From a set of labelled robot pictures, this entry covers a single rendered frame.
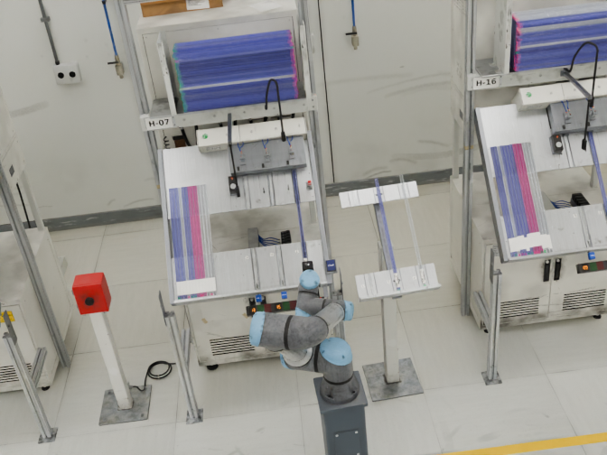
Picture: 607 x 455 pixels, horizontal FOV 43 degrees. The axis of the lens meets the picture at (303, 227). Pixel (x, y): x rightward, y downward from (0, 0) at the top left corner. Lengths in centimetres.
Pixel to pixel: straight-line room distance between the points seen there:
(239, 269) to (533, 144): 142
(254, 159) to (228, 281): 55
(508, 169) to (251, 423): 167
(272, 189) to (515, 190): 107
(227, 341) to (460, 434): 121
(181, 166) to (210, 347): 96
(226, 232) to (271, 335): 148
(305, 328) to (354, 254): 226
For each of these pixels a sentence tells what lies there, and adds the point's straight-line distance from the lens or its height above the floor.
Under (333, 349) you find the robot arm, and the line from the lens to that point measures 289.
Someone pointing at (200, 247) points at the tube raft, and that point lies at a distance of 337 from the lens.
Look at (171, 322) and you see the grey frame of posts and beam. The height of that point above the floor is 60.
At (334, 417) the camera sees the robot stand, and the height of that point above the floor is 49.
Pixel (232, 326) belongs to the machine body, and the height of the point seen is 30.
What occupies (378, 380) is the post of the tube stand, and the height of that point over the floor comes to 1.
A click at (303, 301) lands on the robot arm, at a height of 91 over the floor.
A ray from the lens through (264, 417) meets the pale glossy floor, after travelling 376.
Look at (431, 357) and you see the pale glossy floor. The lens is 399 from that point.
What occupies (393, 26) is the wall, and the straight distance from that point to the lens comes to 492.
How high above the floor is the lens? 270
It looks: 33 degrees down
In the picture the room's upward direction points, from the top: 7 degrees counter-clockwise
